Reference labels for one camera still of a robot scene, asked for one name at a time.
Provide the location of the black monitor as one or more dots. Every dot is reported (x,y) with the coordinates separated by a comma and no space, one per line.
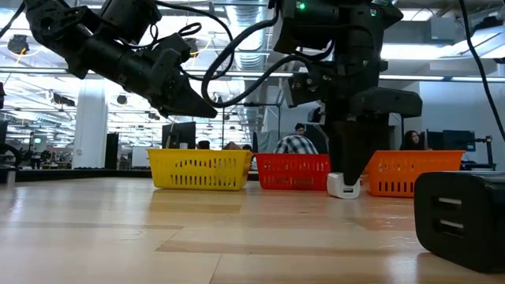
(179,134)

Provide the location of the white building column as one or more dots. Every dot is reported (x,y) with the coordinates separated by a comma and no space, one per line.
(90,126)

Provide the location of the black USB charger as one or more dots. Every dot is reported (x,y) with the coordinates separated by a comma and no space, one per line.
(465,221)

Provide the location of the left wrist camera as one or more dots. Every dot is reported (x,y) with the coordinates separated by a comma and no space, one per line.
(177,43)

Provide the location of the black table frame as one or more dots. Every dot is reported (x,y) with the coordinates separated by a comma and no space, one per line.
(79,175)

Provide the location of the white USB charger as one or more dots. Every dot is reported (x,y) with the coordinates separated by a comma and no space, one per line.
(335,187)

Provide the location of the orange plastic basket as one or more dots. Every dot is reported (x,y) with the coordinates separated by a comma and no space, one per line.
(418,171)

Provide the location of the ceiling light strip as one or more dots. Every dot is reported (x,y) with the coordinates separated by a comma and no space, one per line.
(39,71)

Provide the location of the black round ceiling device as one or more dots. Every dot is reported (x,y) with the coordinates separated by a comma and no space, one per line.
(17,44)

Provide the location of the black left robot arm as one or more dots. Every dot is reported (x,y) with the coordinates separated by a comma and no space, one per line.
(51,27)

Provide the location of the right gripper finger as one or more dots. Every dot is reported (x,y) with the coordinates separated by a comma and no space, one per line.
(355,146)

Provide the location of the black desk monitors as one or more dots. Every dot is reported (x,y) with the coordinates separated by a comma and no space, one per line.
(457,140)

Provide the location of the black tall cabinet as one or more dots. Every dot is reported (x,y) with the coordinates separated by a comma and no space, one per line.
(111,152)

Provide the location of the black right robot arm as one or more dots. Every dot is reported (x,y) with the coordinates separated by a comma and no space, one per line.
(315,23)

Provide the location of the person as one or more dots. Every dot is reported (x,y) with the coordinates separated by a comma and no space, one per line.
(203,145)
(247,147)
(412,141)
(296,145)

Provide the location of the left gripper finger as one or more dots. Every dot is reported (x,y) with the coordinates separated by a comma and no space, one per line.
(185,102)

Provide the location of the gray cloth cover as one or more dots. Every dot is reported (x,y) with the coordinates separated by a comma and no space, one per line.
(268,142)

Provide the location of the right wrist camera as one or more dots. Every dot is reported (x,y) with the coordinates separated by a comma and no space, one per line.
(304,88)

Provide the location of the red plastic basket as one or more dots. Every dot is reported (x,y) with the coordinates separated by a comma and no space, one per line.
(292,171)

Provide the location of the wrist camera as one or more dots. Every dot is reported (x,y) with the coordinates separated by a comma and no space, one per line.
(177,43)
(304,88)

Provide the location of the silver ventilation duct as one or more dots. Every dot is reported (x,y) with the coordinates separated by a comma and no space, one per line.
(246,12)

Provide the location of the yellow plastic basket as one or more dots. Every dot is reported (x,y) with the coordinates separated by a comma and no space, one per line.
(197,169)

